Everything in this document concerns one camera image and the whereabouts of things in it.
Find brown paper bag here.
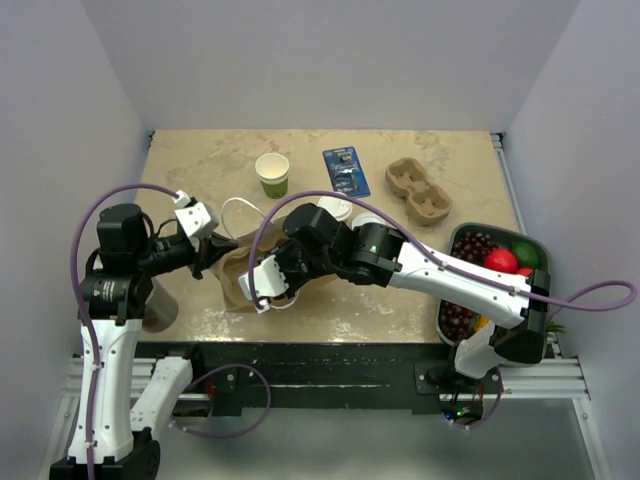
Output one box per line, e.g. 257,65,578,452
209,197,341,314

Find green paper cup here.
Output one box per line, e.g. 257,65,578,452
318,195,354,221

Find white plastic cup lid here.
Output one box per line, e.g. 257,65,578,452
318,195,354,221

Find single brown pulp carrier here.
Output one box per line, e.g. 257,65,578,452
215,245,253,312

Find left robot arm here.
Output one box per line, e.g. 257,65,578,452
49,199,237,479

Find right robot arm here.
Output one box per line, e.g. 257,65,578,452
274,203,549,393

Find blue razor blister pack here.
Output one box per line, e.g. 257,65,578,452
322,146,371,198

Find grey metal cup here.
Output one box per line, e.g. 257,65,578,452
142,279,179,333

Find stack of white lids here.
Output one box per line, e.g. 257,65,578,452
351,212,386,229

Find stacked green paper cups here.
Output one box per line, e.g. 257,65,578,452
255,153,290,199

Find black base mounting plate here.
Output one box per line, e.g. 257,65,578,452
136,342,499,416

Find brown pulp cup carrier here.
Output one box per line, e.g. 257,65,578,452
385,157,453,226

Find red apple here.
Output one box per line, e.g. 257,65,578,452
483,248,519,274

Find grey fruit tray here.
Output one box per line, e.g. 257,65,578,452
435,223,550,345

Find green avocado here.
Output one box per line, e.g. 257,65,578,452
511,242,540,269

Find orange pineapple toy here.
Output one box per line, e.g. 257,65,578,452
473,315,566,335

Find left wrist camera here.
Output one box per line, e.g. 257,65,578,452
173,190,219,241

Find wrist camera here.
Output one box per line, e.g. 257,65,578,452
173,190,219,241
238,255,289,314

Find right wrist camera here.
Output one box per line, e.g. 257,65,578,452
238,255,289,314

